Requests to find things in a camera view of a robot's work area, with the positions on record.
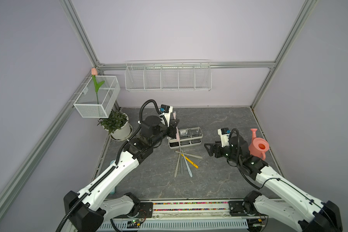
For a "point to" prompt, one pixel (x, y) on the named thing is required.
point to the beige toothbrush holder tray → (187, 137)
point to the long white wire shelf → (168, 75)
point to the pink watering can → (258, 146)
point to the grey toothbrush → (181, 164)
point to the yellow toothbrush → (192, 163)
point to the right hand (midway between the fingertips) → (210, 142)
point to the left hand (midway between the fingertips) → (178, 121)
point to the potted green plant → (117, 124)
